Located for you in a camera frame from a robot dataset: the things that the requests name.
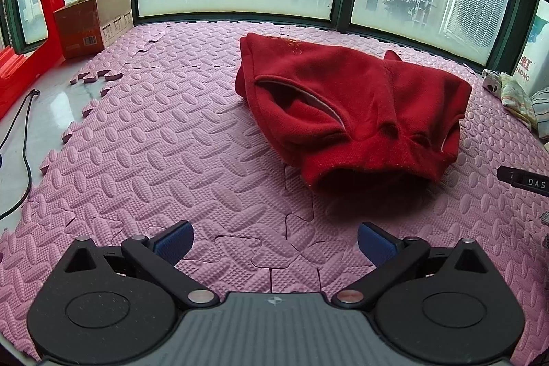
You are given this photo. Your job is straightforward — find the pink foam puzzle mat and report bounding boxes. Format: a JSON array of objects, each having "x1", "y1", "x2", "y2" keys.
[{"x1": 0, "y1": 21, "x2": 549, "y2": 355}]

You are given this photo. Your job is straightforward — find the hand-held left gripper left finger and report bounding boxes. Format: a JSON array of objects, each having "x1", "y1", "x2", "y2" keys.
[{"x1": 58, "y1": 220, "x2": 219, "y2": 307}]

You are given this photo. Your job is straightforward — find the brown cardboard box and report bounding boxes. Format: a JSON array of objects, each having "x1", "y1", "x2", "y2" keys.
[{"x1": 53, "y1": 0, "x2": 133, "y2": 60}]

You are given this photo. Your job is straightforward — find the short black cable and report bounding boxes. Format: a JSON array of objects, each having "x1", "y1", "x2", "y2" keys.
[{"x1": 0, "y1": 92, "x2": 35, "y2": 148}]

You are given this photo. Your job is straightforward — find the small white box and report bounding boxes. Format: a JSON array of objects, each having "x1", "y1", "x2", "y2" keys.
[{"x1": 481, "y1": 70, "x2": 502, "y2": 93}]

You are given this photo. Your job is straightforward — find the floral folded cloth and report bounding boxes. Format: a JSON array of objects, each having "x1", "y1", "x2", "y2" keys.
[{"x1": 500, "y1": 72, "x2": 538, "y2": 129}]

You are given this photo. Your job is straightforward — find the long black cable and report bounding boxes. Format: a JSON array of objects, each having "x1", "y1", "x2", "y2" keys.
[{"x1": 0, "y1": 90, "x2": 41, "y2": 219}]

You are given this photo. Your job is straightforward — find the white outdoor air conditioner unit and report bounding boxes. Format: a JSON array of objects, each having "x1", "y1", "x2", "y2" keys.
[{"x1": 443, "y1": 0, "x2": 514, "y2": 50}]

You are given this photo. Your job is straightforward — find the white carton with red print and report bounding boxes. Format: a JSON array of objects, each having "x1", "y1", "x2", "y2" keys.
[{"x1": 512, "y1": 0, "x2": 549, "y2": 95}]

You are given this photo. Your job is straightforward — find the red fleece sweater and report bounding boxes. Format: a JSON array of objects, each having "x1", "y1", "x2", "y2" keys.
[{"x1": 234, "y1": 32, "x2": 473, "y2": 192}]

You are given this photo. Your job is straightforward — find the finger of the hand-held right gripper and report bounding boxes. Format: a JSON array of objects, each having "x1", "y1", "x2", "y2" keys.
[{"x1": 497, "y1": 166, "x2": 522, "y2": 186}]

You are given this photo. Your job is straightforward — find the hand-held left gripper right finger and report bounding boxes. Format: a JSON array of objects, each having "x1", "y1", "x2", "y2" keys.
[{"x1": 331, "y1": 221, "x2": 492, "y2": 306}]

